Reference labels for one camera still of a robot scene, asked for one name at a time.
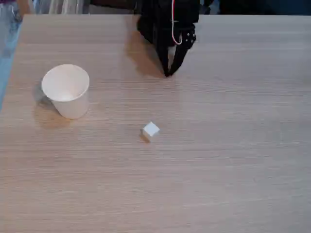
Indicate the small white cube block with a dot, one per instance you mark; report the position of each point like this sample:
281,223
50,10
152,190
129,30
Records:
150,131

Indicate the white paper cup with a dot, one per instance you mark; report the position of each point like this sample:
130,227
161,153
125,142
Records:
66,92

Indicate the pale pleated curtain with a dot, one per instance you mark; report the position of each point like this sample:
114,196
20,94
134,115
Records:
60,6

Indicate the person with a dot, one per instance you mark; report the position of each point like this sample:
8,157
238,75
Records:
8,36

